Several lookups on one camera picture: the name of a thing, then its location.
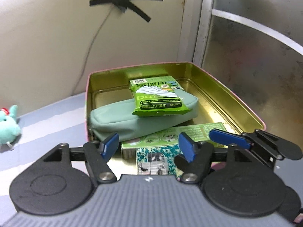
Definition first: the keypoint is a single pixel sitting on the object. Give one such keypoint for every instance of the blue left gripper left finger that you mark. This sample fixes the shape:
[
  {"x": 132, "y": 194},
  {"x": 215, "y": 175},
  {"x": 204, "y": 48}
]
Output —
[{"x": 109, "y": 146}]

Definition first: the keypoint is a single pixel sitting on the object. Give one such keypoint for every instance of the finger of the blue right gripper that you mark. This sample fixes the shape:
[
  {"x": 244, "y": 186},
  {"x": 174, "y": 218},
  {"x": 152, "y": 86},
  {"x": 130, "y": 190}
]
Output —
[{"x": 226, "y": 138}]

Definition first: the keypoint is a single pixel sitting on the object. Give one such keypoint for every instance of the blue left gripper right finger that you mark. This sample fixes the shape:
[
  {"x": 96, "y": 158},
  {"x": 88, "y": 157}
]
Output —
[{"x": 188, "y": 147}]

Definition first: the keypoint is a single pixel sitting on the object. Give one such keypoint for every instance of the long green box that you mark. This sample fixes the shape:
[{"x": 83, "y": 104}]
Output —
[{"x": 198, "y": 132}]

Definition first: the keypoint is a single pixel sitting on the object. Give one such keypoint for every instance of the mint green pencil pouch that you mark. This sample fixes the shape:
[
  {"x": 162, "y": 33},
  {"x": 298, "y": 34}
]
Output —
[{"x": 118, "y": 118}]

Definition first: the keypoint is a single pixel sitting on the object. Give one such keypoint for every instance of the patterned tissue pack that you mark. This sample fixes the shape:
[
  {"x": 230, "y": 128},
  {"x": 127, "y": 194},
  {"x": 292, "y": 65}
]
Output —
[{"x": 158, "y": 161}]

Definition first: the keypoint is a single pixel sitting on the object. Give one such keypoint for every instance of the green wet wipes pack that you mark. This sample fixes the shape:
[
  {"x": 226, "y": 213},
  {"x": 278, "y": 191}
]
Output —
[{"x": 160, "y": 96}]

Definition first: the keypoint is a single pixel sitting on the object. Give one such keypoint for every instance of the teal plush toy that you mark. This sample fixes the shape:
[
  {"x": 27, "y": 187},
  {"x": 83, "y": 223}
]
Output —
[{"x": 10, "y": 129}]

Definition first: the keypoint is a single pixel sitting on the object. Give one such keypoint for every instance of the pink macaron biscuit tin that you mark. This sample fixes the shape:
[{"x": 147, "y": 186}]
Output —
[{"x": 217, "y": 103}]

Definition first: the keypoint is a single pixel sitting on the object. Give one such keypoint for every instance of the striped blue white bedsheet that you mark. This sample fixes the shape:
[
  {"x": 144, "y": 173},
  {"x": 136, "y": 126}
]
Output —
[{"x": 43, "y": 129}]

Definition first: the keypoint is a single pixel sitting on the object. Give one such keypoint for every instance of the frosted glass window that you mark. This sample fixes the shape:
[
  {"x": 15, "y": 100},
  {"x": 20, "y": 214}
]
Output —
[{"x": 254, "y": 47}]

